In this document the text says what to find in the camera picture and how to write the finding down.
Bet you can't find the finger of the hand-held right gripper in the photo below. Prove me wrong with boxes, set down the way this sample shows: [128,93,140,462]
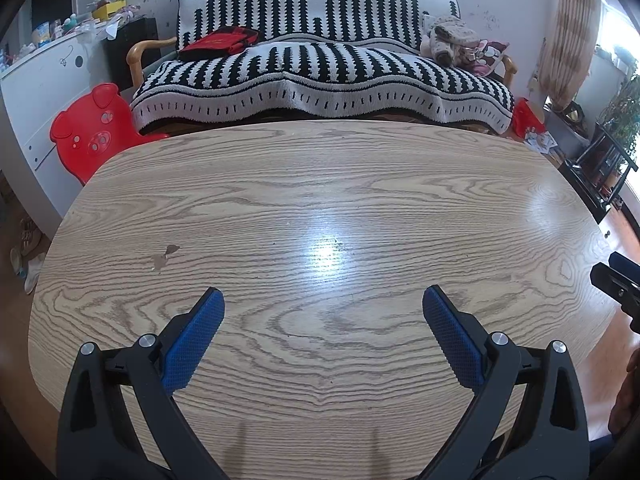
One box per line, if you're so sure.
[590,251,640,312]

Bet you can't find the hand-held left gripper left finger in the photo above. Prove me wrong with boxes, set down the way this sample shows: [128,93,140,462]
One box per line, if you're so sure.
[56,287,226,480]

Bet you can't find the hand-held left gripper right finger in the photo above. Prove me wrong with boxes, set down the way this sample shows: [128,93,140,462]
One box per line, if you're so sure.
[420,285,591,480]

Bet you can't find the person's right hand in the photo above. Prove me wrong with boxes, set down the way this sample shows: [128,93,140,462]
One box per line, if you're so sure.
[609,360,640,437]

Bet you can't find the black plant stand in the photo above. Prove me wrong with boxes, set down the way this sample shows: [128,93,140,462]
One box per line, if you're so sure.
[559,120,640,223]

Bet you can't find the scattered white papers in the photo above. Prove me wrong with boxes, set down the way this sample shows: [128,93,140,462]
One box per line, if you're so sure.
[524,129,557,155]

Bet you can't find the green potted plant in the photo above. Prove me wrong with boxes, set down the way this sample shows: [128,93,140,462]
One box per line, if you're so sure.
[597,74,640,163]

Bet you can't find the white slipper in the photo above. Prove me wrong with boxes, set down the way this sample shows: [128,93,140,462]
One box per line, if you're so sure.
[22,254,48,295]

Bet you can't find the red bag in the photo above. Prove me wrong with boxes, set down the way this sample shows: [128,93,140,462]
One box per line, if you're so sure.
[512,98,547,139]

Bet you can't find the beige shoe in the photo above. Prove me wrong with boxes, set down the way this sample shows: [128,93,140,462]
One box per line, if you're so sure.
[17,216,43,256]

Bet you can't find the red pig-shaped plastic chair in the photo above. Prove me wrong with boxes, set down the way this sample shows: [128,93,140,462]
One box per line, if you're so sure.
[49,83,172,186]

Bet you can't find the pink cartoon cushion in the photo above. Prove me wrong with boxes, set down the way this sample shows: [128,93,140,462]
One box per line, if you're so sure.
[469,40,512,77]

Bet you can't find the patterned beige curtain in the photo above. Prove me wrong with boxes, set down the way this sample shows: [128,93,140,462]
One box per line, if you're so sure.
[541,0,602,112]

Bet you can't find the white cabinet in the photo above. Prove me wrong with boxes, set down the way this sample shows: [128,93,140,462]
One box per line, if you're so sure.
[0,22,137,217]

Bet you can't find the beige knitted plush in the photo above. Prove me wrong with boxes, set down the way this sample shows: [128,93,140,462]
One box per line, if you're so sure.
[419,15,482,67]

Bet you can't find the red and black cloth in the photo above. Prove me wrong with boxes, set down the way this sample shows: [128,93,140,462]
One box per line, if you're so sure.
[177,26,262,62]

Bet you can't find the black white striped sofa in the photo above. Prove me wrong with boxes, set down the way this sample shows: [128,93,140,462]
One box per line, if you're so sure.
[129,0,516,136]

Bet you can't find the black cabinet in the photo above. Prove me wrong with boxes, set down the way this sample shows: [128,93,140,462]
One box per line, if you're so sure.
[103,16,162,94]

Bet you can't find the assorted small bottles and jars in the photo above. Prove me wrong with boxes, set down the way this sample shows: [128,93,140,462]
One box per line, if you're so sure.
[0,10,101,70]

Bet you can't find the yellow box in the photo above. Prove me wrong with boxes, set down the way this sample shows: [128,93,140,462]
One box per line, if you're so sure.
[91,1,127,22]

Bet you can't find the wooden frame sofa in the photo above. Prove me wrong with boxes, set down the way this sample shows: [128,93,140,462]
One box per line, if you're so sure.
[125,0,519,137]

